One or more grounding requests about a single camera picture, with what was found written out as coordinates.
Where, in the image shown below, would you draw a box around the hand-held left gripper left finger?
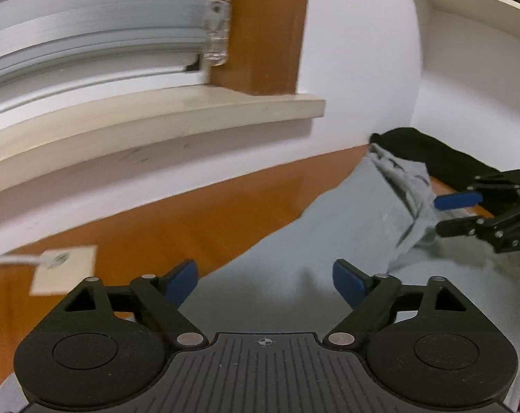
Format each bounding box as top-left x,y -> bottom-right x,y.
60,259 -> 210,348

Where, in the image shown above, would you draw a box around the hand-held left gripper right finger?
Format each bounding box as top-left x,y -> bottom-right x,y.
322,259 -> 470,348

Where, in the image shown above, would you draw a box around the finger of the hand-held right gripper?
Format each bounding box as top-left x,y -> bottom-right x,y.
436,201 -> 520,239
433,169 -> 520,212

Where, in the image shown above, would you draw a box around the grey sweatshirt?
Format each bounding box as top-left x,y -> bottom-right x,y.
0,143 -> 520,413

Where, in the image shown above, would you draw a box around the black folded garment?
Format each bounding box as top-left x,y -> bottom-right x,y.
369,127 -> 520,194

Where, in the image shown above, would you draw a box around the beige socket plate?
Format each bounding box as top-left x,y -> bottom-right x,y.
30,245 -> 98,297

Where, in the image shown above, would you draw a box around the beige windowsill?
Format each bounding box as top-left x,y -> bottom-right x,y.
0,93 -> 327,201

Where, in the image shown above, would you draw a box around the grey window blinds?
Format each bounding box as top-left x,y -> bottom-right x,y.
0,0 -> 222,113

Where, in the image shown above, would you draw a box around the white plug cable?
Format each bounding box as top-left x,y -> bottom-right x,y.
0,252 -> 69,271

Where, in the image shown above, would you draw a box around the white wall shelf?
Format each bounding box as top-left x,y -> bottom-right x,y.
408,0 -> 520,78

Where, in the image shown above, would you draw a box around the blind pull cord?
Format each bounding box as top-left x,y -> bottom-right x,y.
203,0 -> 237,68

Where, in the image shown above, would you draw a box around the wooden window frame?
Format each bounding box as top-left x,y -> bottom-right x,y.
206,0 -> 313,96

